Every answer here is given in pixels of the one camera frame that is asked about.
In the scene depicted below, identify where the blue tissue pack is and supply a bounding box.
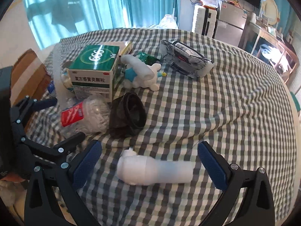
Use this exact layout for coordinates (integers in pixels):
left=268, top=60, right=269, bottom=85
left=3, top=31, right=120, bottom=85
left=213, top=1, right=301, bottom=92
left=47, top=81, right=56, bottom=97

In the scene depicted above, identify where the green 999 medicine box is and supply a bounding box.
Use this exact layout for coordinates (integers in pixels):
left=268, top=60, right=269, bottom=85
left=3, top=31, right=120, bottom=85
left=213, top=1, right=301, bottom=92
left=68, top=44, right=120, bottom=103

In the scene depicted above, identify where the black bag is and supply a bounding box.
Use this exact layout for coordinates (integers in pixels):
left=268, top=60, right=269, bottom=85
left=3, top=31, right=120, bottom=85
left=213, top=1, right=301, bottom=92
left=109, top=92, right=146, bottom=138

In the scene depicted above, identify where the white plastic bottle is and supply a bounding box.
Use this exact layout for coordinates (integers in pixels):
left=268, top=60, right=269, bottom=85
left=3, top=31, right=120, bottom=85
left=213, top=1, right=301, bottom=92
left=116, top=148, right=194, bottom=186

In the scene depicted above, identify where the white plush toy blue star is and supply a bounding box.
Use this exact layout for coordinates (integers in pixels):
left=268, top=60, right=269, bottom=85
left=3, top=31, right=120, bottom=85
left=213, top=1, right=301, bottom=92
left=120, top=55, right=167, bottom=91

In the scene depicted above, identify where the green snack packet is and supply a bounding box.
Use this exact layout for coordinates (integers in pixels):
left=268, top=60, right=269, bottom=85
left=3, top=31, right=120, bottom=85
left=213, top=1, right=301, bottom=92
left=136, top=52, right=160, bottom=66

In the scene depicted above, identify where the silver patterned pouch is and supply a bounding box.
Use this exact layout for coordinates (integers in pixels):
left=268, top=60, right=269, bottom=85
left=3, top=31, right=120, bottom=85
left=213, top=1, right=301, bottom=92
left=160, top=40, right=216, bottom=79

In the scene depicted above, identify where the kraft paper box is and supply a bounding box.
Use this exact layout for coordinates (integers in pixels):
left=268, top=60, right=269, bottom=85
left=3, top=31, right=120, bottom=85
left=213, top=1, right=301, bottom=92
left=101, top=41, right=133, bottom=57

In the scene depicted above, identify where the brown cardboard box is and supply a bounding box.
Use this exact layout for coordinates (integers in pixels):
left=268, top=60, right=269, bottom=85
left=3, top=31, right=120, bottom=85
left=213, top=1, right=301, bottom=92
left=10, top=49, right=52, bottom=105

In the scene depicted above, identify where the teal curtain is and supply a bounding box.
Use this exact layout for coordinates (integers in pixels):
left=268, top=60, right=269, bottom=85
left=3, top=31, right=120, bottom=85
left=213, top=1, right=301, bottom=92
left=23, top=0, right=180, bottom=49

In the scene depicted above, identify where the large water jug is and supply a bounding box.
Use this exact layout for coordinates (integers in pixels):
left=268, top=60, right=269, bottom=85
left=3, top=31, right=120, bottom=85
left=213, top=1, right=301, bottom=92
left=158, top=14, right=178, bottom=30

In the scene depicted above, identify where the silver mini fridge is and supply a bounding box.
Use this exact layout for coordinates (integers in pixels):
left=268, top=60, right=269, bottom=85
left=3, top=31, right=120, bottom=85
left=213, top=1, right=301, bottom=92
left=214, top=1, right=247, bottom=47

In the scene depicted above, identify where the white suitcase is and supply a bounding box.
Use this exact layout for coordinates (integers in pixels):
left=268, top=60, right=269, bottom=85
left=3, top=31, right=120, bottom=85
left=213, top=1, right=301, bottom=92
left=192, top=5, right=217, bottom=38

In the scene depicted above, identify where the oval vanity mirror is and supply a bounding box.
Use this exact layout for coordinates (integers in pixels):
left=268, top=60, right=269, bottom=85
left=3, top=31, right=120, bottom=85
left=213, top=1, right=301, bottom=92
left=261, top=0, right=280, bottom=26

